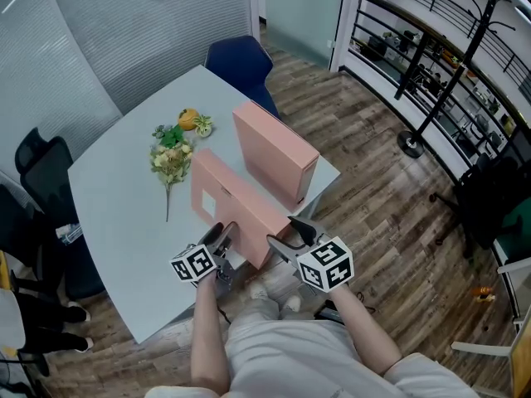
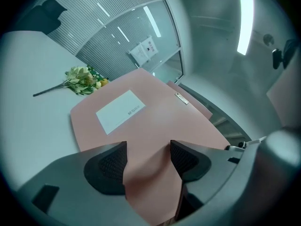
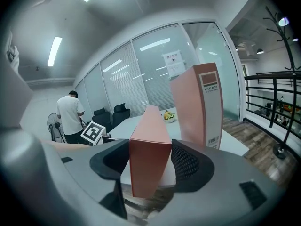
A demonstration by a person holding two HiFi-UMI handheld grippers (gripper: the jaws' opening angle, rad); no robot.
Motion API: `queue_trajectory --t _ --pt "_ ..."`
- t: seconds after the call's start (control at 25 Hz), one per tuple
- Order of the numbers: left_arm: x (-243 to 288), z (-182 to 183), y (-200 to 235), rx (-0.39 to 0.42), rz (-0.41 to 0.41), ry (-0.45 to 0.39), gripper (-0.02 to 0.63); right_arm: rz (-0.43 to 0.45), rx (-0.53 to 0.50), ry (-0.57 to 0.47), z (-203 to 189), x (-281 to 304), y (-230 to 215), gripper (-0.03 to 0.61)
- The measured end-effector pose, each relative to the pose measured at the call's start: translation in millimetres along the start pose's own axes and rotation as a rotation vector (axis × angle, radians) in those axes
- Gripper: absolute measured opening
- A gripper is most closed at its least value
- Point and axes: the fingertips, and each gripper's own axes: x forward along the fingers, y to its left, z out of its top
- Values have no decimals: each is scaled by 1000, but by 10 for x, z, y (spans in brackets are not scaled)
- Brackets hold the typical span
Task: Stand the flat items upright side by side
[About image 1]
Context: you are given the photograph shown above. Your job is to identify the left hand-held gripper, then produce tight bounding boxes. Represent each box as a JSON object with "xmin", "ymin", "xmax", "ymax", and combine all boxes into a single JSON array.
[{"xmin": 169, "ymin": 221, "xmax": 238, "ymax": 294}]

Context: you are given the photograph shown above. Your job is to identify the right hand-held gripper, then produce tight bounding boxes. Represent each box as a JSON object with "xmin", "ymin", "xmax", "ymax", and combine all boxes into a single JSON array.
[{"xmin": 265, "ymin": 216, "xmax": 355, "ymax": 294}]

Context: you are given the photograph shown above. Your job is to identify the plain-faced pink file box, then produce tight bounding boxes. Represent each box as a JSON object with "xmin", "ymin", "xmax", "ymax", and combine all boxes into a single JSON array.
[{"xmin": 231, "ymin": 100, "xmax": 321, "ymax": 216}]

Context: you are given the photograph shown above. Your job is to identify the person's right forearm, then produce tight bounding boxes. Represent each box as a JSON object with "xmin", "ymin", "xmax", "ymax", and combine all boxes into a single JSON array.
[{"xmin": 329, "ymin": 284, "xmax": 404, "ymax": 377}]

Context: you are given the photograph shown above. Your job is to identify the person's left forearm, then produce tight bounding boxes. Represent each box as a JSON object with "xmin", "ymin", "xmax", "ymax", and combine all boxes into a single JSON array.
[{"xmin": 189, "ymin": 278, "xmax": 231, "ymax": 396}]

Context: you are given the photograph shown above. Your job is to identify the black coat rack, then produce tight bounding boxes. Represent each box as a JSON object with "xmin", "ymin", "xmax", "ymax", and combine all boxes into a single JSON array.
[{"xmin": 397, "ymin": 0, "xmax": 518, "ymax": 158}]

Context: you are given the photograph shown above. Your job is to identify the black device with screen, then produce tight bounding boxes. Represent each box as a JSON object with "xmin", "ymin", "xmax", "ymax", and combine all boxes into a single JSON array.
[{"xmin": 319, "ymin": 304, "xmax": 346, "ymax": 323}]

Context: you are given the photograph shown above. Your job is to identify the artificial flower bouquet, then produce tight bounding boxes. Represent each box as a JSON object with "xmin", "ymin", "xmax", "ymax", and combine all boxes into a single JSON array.
[{"xmin": 149, "ymin": 124, "xmax": 194, "ymax": 223}]

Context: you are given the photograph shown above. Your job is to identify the person's white shirt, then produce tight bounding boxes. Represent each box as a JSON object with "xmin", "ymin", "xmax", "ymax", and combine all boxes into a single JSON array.
[{"xmin": 144, "ymin": 317, "xmax": 478, "ymax": 398}]

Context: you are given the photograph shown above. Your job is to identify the orange pumpkin ornament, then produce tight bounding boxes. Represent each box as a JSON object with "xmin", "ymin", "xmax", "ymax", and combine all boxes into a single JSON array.
[{"xmin": 178, "ymin": 108, "xmax": 201, "ymax": 133}]

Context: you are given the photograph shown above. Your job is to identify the clear plastic water bottle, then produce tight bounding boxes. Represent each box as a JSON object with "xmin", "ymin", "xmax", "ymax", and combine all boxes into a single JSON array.
[{"xmin": 56, "ymin": 223, "xmax": 85, "ymax": 246}]

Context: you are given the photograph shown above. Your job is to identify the dark blue chair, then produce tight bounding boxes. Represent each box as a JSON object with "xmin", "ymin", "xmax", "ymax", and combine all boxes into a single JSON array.
[{"xmin": 204, "ymin": 35, "xmax": 283, "ymax": 120}]

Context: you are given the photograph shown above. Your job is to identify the black and green office chair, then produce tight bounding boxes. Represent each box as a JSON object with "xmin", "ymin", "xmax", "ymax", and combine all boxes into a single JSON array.
[{"xmin": 429, "ymin": 155, "xmax": 531, "ymax": 261}]

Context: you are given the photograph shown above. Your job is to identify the frosted glass door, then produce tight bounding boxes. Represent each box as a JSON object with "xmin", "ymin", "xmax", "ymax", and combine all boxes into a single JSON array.
[{"xmin": 265, "ymin": 0, "xmax": 348, "ymax": 72}]

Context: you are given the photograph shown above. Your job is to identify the wooden desk with white frame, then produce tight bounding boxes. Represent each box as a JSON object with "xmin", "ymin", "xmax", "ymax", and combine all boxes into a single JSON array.
[{"xmin": 451, "ymin": 263, "xmax": 531, "ymax": 398}]

